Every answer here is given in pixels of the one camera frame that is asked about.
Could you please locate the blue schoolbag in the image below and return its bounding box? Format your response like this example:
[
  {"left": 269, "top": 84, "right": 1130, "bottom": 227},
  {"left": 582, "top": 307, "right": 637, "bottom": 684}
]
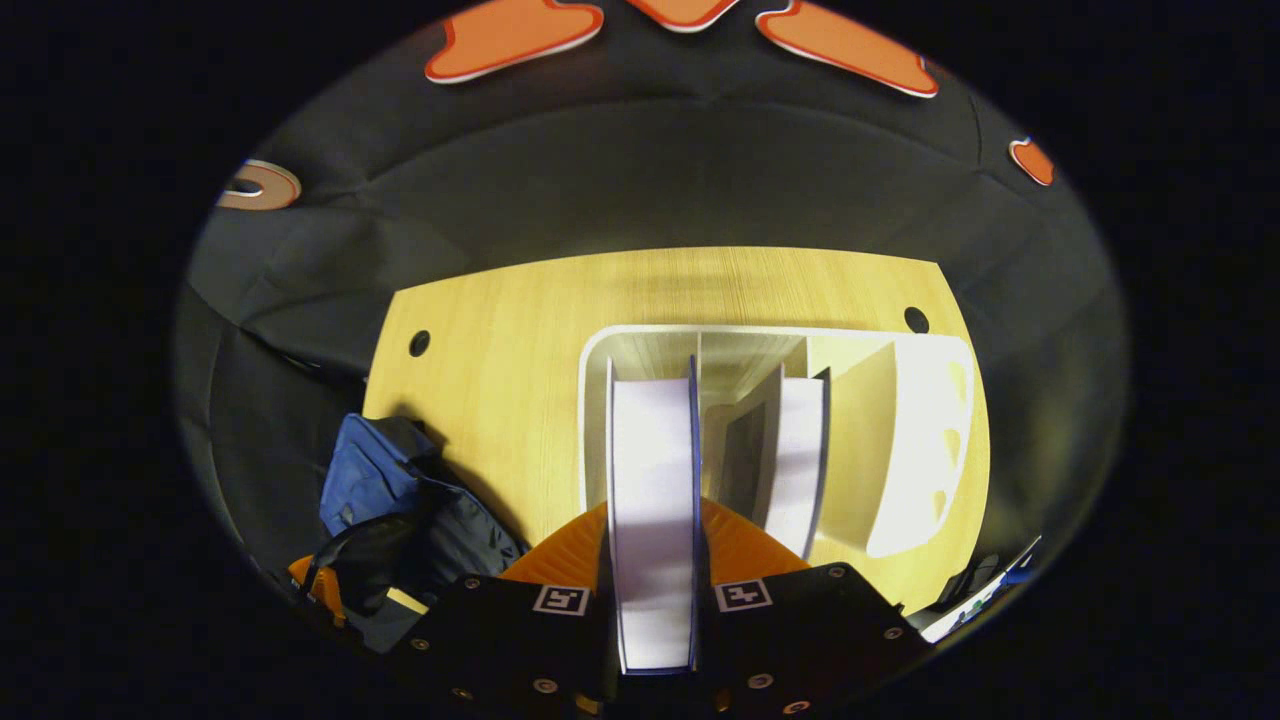
[{"left": 318, "top": 413, "right": 531, "bottom": 651}]

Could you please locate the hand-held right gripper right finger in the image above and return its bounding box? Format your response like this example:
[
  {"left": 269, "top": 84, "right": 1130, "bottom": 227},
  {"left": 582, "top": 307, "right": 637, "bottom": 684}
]
[{"left": 697, "top": 498, "right": 936, "bottom": 719}]

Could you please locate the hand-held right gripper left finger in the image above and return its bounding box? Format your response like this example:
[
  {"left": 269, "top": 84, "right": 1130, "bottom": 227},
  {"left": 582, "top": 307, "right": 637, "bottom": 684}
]
[{"left": 390, "top": 500, "right": 619, "bottom": 720}]

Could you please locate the blue cover book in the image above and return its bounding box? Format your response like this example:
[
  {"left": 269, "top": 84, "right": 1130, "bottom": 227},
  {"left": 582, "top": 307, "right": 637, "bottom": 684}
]
[{"left": 605, "top": 355, "right": 703, "bottom": 676}]

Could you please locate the grey cover book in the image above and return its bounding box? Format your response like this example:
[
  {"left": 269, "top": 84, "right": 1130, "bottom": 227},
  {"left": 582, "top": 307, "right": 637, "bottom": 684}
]
[{"left": 720, "top": 365, "right": 833, "bottom": 561}]

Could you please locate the white bookshelf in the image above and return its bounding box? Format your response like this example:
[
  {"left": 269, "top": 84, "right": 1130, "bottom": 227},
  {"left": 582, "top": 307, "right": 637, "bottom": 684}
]
[{"left": 578, "top": 323, "right": 976, "bottom": 561}]

